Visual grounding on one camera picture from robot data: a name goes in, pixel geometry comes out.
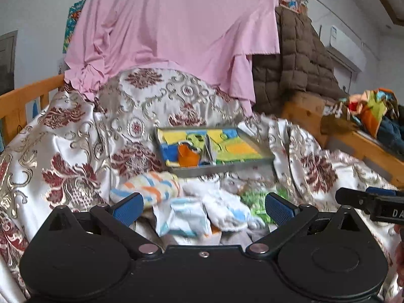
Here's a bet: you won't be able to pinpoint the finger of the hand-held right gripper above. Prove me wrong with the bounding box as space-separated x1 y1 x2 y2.
335 188 377 220
365 186 397 197

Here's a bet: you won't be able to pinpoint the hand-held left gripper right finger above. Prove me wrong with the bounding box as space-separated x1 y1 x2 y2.
246 192 363 258

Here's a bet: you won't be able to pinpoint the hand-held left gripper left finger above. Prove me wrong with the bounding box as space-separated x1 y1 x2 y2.
44 192 163 259

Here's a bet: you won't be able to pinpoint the orange blue striped towel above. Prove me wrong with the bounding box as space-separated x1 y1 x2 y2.
109 171 180 209

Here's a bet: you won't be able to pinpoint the grey metal tray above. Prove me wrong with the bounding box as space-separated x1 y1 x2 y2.
154 125 276 178

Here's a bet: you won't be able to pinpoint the person's right hand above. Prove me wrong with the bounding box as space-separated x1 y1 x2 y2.
393 224 404 288

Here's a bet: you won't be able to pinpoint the green patterned cloth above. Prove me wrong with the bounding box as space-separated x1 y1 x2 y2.
240 189 279 225

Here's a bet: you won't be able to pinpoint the white towel with blue patches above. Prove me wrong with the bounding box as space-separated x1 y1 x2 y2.
202 192 266 232

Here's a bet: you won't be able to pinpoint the white blue striped towel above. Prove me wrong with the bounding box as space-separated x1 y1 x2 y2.
154 196 211 238

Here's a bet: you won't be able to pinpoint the blue jeans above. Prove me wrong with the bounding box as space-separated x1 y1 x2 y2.
376 113 404 156

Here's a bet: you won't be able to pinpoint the green yellow printed towel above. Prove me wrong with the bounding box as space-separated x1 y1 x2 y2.
208 129 265 165

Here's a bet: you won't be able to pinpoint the plain white cloth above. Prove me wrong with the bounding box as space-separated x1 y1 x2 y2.
182 177 245 197

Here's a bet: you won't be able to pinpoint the yellow blue printed towel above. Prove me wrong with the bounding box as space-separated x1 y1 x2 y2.
159 130 209 168

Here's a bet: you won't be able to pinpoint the orange cloth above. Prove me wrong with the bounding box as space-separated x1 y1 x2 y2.
177 142 200 167

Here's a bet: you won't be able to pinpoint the multicoloured crumpled cloth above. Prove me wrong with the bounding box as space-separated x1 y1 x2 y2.
345 87 401 138

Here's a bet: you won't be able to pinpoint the floral satin blanket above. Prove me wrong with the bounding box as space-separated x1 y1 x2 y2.
0 68 404 303

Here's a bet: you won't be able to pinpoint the white air conditioner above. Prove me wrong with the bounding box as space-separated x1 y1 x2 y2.
324 24 367 72

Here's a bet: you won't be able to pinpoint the brown quilted blanket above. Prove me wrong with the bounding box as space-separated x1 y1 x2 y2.
252 6 348 116

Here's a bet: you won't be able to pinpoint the dark framed door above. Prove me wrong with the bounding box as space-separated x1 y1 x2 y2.
0 30 18 98

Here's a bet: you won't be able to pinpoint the pink bed sheet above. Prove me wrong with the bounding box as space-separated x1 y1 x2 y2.
64 0 281 118

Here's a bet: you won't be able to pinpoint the wooden bed frame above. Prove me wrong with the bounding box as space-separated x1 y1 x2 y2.
280 91 404 189

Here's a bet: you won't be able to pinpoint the wooden bed rail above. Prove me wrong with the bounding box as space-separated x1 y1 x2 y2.
0 74 66 147

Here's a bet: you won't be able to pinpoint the thin wall cable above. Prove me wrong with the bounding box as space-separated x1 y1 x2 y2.
308 0 383 63

